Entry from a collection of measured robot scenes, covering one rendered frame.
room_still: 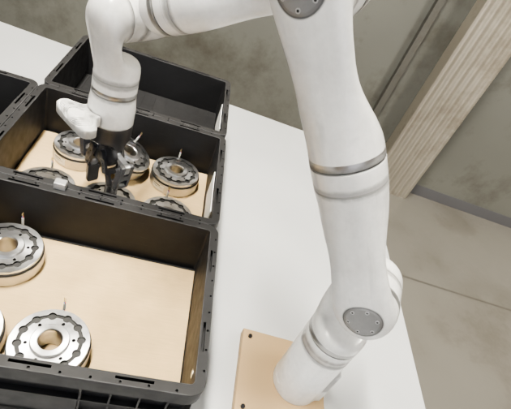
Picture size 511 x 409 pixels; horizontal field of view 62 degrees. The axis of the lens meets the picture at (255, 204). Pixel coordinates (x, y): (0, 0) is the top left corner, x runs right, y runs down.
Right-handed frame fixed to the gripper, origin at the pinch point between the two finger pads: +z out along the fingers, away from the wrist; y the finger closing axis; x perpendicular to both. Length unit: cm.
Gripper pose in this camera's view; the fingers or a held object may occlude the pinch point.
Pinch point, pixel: (100, 182)
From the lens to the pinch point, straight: 84.4
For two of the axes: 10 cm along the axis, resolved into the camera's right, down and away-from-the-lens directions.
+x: -6.5, 2.8, -7.0
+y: -6.8, -6.2, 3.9
